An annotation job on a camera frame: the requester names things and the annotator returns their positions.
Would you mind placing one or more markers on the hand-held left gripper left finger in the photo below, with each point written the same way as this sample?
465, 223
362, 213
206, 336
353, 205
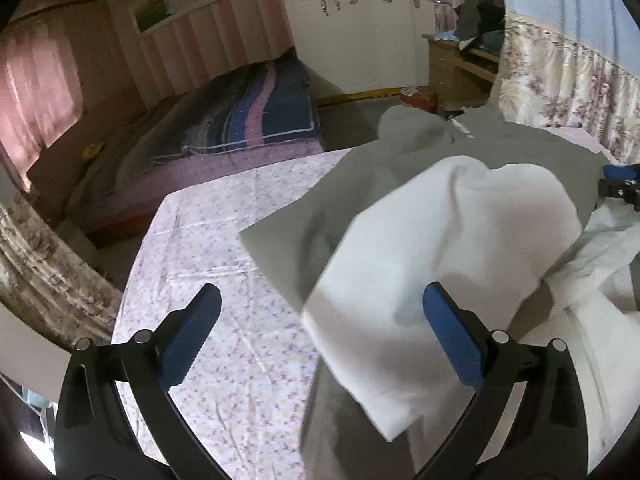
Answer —
187, 340

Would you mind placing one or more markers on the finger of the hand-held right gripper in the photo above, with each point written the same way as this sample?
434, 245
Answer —
620, 171

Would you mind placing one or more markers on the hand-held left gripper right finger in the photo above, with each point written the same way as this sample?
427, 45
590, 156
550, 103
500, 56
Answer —
452, 340

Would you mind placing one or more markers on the grey jacket with white lining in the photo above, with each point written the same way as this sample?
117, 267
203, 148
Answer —
450, 240

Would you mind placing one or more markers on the pile of dark clothes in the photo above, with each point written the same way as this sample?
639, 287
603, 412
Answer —
477, 15

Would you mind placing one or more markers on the floral bed sheet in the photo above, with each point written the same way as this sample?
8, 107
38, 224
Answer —
220, 260

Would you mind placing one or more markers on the blue curtain with floral hem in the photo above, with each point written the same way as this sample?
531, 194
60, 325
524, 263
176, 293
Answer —
45, 270
565, 70

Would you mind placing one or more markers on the bed with purple cover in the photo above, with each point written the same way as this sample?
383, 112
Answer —
140, 170

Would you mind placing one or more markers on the wooden desk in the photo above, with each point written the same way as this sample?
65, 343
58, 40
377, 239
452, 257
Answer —
450, 70

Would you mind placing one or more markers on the small yellow object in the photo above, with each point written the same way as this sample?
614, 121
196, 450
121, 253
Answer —
92, 150

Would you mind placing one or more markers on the red box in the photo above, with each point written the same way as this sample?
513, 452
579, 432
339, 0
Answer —
420, 99

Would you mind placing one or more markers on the striped blue pink blanket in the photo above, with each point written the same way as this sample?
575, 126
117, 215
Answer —
260, 110

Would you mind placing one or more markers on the pink window curtain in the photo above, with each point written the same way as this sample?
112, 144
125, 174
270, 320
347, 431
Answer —
35, 100

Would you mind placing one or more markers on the white wardrobe with decals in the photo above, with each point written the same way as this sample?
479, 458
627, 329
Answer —
355, 35

